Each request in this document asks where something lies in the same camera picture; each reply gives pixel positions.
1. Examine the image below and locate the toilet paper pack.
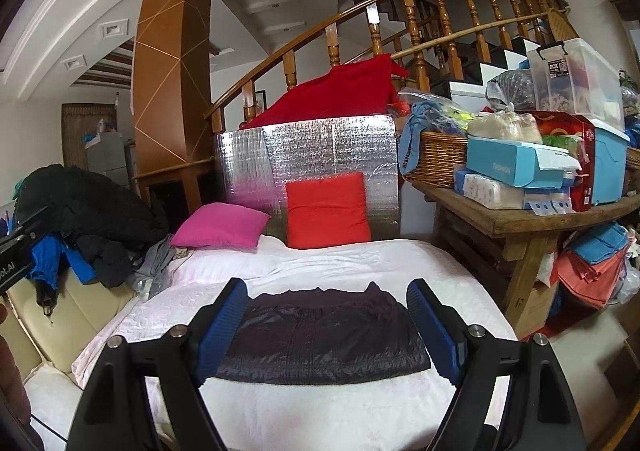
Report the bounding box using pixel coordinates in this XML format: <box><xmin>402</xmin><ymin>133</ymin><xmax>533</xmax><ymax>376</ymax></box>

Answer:
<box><xmin>454</xmin><ymin>170</ymin><xmax>526</xmax><ymax>210</ymax></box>

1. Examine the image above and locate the blue plastic bin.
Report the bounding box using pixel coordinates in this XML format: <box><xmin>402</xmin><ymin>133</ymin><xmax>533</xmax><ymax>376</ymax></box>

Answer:
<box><xmin>590</xmin><ymin>118</ymin><xmax>631</xmax><ymax>206</ymax></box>

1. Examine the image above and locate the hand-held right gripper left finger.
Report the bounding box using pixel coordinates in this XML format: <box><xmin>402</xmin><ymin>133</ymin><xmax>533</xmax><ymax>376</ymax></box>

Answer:
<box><xmin>65</xmin><ymin>277</ymin><xmax>249</xmax><ymax>451</ymax></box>

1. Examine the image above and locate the plastic bag with beige contents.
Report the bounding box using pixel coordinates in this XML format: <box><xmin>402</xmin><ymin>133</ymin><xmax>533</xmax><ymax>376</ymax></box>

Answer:
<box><xmin>467</xmin><ymin>103</ymin><xmax>543</xmax><ymax>144</ymax></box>

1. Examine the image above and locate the bamboo pole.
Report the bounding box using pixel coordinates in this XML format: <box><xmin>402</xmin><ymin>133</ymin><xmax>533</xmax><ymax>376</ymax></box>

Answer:
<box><xmin>390</xmin><ymin>6</ymin><xmax>571</xmax><ymax>64</ymax></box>

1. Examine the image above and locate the large cardboard box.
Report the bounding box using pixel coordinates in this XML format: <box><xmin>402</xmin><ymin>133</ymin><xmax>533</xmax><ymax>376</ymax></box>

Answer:
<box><xmin>607</xmin><ymin>301</ymin><xmax>640</xmax><ymax>382</ymax></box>

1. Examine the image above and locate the wooden table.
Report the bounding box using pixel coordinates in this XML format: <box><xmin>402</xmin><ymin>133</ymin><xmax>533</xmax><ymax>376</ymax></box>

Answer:
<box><xmin>410</xmin><ymin>178</ymin><xmax>640</xmax><ymax>327</ymax></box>

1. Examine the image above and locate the wooden stair railing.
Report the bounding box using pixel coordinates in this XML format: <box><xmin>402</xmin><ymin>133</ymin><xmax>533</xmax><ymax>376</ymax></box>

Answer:
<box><xmin>205</xmin><ymin>0</ymin><xmax>571</xmax><ymax>132</ymax></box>

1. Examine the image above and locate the red box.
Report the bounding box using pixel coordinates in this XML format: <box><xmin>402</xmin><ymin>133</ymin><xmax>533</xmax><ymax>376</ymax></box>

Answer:
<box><xmin>532</xmin><ymin>111</ymin><xmax>597</xmax><ymax>212</ymax></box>

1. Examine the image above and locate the light blue cardboard box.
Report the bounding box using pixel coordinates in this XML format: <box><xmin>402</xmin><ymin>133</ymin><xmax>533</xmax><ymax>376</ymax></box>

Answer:
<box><xmin>466</xmin><ymin>137</ymin><xmax>583</xmax><ymax>189</ymax></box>

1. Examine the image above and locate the translucent plastic bag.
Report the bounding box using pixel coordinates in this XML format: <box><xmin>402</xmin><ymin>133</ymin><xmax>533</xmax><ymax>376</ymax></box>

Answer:
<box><xmin>617</xmin><ymin>271</ymin><xmax>640</xmax><ymax>306</ymax></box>

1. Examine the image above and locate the dark plastic bag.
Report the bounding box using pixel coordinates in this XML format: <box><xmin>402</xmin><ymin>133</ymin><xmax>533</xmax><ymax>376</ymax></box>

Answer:
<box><xmin>486</xmin><ymin>68</ymin><xmax>536</xmax><ymax>109</ymax></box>

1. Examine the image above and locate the clear plastic storage box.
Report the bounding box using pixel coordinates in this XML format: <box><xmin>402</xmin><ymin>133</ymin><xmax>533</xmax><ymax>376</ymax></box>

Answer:
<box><xmin>525</xmin><ymin>38</ymin><xmax>626</xmax><ymax>119</ymax></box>

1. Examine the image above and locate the black quilted jacket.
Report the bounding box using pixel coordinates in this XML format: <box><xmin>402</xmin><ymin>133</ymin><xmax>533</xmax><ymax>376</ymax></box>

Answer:
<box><xmin>215</xmin><ymin>281</ymin><xmax>432</xmax><ymax>386</ymax></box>

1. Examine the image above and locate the magenta pillow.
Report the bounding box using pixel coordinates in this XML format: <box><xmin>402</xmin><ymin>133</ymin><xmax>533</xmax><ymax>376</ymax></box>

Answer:
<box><xmin>170</xmin><ymin>202</ymin><xmax>271</xmax><ymax>252</ymax></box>

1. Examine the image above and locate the clear plastic bag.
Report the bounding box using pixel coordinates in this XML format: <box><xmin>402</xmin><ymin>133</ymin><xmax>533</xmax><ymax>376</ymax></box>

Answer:
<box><xmin>397</xmin><ymin>87</ymin><xmax>481</xmax><ymax>134</ymax></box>

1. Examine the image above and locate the folded orange blue fabric pile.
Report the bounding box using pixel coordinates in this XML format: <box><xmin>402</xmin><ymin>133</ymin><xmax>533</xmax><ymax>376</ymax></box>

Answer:
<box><xmin>555</xmin><ymin>241</ymin><xmax>631</xmax><ymax>309</ymax></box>

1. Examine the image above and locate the brown wooden column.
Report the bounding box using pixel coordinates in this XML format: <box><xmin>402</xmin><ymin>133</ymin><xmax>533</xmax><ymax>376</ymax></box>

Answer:
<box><xmin>131</xmin><ymin>0</ymin><xmax>221</xmax><ymax>216</ymax></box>

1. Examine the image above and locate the grey cloth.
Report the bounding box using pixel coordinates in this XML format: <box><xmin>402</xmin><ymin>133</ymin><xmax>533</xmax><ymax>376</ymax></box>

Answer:
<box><xmin>127</xmin><ymin>236</ymin><xmax>176</xmax><ymax>302</ymax></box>

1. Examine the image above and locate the white bed sheet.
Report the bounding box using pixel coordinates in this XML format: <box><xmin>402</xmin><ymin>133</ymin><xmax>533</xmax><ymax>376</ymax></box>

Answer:
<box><xmin>22</xmin><ymin>363</ymin><xmax>166</xmax><ymax>451</ymax></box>

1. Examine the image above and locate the person's left forearm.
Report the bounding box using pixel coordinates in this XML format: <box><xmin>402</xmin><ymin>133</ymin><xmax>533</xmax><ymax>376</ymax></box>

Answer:
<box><xmin>0</xmin><ymin>306</ymin><xmax>33</xmax><ymax>451</ymax></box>

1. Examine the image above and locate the wooden door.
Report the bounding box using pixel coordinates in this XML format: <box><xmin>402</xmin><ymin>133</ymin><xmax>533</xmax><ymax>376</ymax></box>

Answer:
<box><xmin>61</xmin><ymin>103</ymin><xmax>118</xmax><ymax>166</ymax></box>

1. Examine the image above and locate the pile of black coats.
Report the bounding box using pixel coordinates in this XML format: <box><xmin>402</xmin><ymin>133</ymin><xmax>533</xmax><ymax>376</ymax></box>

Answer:
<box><xmin>15</xmin><ymin>163</ymin><xmax>168</xmax><ymax>289</ymax></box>

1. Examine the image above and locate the silver foil insulation panel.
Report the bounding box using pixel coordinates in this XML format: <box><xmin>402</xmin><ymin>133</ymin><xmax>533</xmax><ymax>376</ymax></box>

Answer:
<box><xmin>214</xmin><ymin>113</ymin><xmax>401</xmax><ymax>242</ymax></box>

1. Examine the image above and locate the red pillow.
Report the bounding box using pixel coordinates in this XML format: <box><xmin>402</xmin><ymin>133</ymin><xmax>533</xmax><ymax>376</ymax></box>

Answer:
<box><xmin>285</xmin><ymin>172</ymin><xmax>373</xmax><ymax>250</ymax></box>

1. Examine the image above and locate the grey refrigerator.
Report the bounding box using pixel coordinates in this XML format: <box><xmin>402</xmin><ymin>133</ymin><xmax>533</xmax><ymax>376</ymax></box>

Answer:
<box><xmin>86</xmin><ymin>131</ymin><xmax>136</xmax><ymax>192</ymax></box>

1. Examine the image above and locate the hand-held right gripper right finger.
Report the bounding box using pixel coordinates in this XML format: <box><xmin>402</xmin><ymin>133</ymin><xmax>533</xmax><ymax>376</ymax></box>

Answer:
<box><xmin>406</xmin><ymin>278</ymin><xmax>588</xmax><ymax>451</ymax></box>

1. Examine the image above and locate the blue jacket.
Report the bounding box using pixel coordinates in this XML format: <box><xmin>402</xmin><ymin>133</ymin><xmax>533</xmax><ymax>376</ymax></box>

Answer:
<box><xmin>27</xmin><ymin>233</ymin><xmax>96</xmax><ymax>292</ymax></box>

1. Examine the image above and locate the blue folded cloth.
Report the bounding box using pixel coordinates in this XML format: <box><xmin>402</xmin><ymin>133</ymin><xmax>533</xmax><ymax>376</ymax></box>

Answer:
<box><xmin>567</xmin><ymin>222</ymin><xmax>631</xmax><ymax>264</ymax></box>

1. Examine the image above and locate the pale pink embossed blanket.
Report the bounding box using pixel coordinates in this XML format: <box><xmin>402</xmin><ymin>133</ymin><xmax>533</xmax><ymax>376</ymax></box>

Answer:
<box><xmin>72</xmin><ymin>236</ymin><xmax>521</xmax><ymax>451</ymax></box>

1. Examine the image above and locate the blue white tissue pack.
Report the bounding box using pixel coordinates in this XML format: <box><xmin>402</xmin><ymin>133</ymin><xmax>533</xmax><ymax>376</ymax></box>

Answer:
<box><xmin>524</xmin><ymin>186</ymin><xmax>573</xmax><ymax>216</ymax></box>

